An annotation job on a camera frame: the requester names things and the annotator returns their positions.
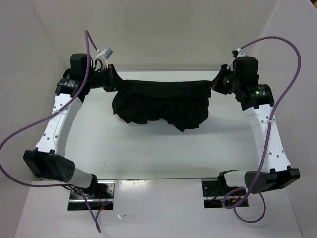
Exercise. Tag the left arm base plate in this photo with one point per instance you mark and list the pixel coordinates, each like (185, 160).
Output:
(103, 199)

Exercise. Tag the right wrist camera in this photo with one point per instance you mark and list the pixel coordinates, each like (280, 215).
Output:
(238, 53)

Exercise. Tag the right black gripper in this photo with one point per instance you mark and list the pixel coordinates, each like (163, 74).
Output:
(217, 85)

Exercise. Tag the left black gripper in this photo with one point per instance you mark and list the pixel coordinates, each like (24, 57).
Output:
(113, 79)

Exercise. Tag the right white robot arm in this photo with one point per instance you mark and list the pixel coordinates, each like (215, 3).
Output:
(241, 79)

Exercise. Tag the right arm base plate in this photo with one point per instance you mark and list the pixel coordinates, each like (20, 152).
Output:
(213, 195)

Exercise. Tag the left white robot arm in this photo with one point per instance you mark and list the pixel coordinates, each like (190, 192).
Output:
(47, 160)

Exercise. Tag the black skirt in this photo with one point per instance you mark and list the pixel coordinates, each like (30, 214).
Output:
(181, 104)

